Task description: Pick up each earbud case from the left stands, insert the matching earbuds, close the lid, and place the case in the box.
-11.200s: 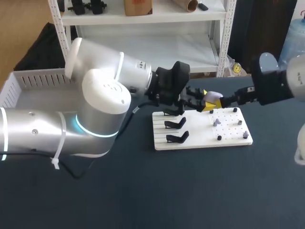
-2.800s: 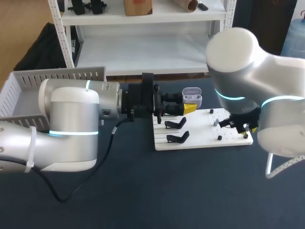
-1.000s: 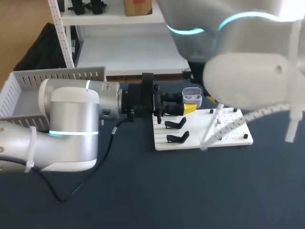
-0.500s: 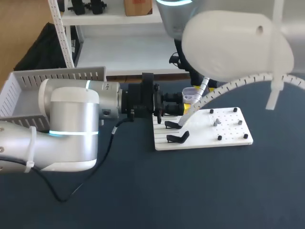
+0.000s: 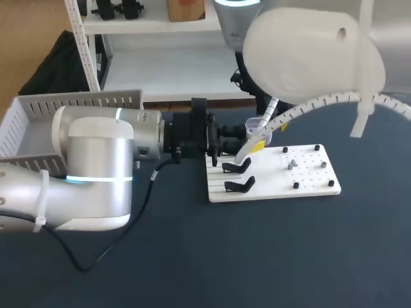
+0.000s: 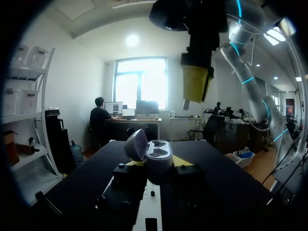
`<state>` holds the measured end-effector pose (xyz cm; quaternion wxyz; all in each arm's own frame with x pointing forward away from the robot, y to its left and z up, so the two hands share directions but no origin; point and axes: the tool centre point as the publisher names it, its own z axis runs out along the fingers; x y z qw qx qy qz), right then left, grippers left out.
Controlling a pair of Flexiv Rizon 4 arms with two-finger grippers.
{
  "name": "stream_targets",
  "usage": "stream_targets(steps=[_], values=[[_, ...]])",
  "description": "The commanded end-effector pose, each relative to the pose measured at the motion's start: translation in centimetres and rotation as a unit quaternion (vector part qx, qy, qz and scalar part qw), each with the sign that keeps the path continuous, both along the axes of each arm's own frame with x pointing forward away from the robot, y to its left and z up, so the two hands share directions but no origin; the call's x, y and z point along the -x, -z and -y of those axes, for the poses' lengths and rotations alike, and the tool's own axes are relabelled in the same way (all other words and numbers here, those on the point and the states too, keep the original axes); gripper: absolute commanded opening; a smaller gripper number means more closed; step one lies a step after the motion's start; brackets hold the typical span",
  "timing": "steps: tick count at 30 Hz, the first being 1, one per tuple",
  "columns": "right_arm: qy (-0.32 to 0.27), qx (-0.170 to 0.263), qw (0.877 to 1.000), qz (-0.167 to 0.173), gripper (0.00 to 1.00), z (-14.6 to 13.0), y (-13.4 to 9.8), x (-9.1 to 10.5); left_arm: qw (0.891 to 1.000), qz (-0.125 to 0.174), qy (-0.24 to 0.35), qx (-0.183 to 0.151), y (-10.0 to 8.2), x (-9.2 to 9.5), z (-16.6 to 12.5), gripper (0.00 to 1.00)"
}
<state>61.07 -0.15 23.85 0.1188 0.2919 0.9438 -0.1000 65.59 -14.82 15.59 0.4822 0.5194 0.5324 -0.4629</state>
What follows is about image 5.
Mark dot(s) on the grey slotted basket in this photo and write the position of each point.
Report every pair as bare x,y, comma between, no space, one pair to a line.
29,125

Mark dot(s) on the black parts on shelf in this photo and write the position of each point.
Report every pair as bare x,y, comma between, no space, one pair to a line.
118,9

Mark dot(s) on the white shelf unit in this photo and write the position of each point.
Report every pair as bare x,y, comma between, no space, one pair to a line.
154,61

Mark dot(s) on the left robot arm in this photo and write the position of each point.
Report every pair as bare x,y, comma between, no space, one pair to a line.
96,154

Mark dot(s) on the brown cardboard box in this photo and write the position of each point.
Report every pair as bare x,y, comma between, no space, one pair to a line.
186,9

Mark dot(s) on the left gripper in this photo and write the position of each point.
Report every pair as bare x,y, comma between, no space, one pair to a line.
187,134

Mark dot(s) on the white plate with black stands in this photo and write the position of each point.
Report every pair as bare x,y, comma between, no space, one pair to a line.
276,183

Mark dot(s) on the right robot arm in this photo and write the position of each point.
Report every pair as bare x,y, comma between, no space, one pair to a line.
308,54

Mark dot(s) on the translucent earbud case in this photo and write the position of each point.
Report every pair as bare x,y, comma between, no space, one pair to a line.
252,123

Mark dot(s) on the black bag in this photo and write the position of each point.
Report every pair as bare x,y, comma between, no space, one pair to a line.
54,67

